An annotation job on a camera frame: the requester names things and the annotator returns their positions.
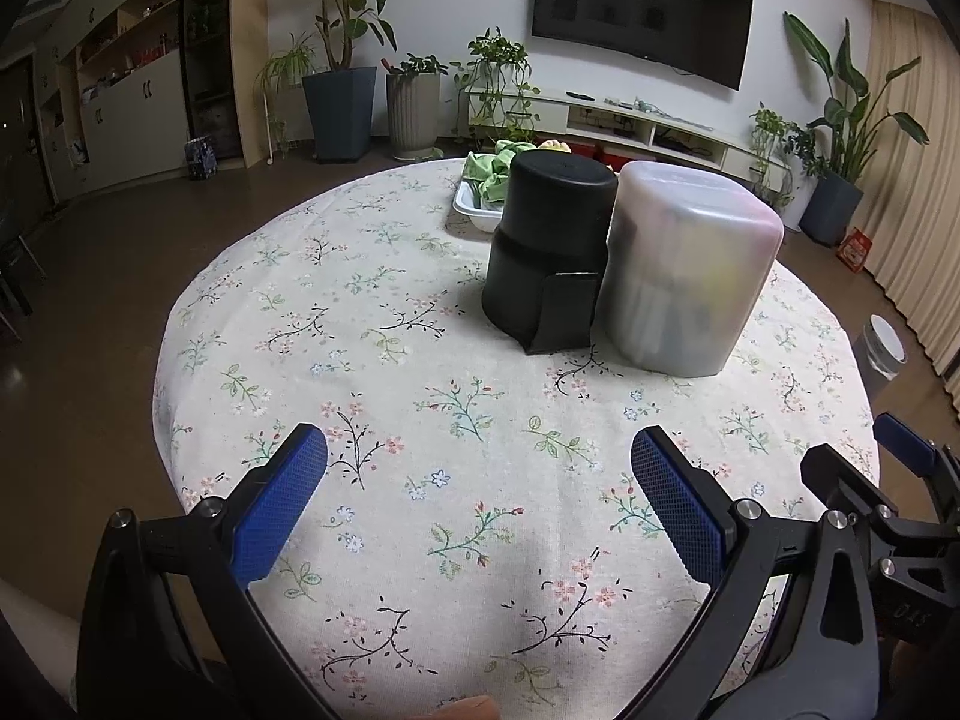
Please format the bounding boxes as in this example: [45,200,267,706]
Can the plant in ribbed white pot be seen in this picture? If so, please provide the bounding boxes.
[382,52,451,162]

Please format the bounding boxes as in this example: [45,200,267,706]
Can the person's left hand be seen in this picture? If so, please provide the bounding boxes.
[431,694,501,720]

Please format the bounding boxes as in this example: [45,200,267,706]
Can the small blue toy cart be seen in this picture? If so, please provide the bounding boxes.
[185,133,220,181]

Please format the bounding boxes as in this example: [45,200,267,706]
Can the trailing vine plant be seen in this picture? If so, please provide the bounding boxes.
[450,26,541,151]

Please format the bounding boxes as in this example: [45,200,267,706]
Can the beige curtain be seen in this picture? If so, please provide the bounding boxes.
[862,0,960,421]

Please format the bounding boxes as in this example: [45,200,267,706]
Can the black cylindrical container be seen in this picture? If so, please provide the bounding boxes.
[480,150,620,356]

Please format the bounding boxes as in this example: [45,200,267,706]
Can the small vine plant white pot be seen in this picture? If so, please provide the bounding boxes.
[750,101,826,222]

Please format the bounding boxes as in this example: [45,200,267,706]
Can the tall plant in dark pot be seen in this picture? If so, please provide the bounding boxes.
[270,0,398,164]

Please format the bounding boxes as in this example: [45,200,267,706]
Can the dark entrance door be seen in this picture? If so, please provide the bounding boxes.
[0,52,57,203]

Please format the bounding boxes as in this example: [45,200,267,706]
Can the red paper bag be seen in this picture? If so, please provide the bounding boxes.
[838,227,871,271]

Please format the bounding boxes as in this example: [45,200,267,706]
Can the green satin scrunchie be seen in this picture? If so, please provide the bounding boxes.
[465,139,541,207]

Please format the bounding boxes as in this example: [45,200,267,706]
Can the white low television cabinet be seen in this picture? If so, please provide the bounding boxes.
[466,86,796,188]

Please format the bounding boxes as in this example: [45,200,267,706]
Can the thin-leaved spider plant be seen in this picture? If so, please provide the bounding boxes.
[253,31,320,158]

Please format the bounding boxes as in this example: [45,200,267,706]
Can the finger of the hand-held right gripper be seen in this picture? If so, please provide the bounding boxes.
[874,412,960,526]
[801,444,901,541]

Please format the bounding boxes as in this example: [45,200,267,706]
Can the white plastic tray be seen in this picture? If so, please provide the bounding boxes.
[452,165,518,233]

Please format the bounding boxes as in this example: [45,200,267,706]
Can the dark glass cabinet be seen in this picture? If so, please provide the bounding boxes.
[180,0,248,166]

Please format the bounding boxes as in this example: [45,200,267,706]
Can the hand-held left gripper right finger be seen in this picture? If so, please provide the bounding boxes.
[622,425,880,720]

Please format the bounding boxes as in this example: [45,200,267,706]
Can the translucent plastic container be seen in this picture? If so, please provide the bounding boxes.
[592,160,785,378]

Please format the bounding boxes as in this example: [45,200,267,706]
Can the floral tablecloth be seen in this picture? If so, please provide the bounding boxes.
[152,154,882,720]

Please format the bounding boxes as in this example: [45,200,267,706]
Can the grey cylindrical trash bin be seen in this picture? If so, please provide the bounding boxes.
[859,315,906,398]

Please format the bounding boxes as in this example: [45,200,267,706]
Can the wall-mounted black television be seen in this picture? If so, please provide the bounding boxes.
[531,0,755,91]

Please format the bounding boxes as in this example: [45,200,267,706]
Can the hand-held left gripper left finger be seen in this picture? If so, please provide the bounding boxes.
[75,422,331,720]

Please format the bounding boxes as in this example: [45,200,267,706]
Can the large-leaved plant in dark pot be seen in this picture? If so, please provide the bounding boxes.
[784,11,931,248]

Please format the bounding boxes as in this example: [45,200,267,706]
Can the dark dining chair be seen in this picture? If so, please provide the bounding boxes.
[0,187,46,331]

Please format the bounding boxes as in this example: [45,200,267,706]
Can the ceiling air vent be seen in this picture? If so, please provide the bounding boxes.
[15,0,72,27]

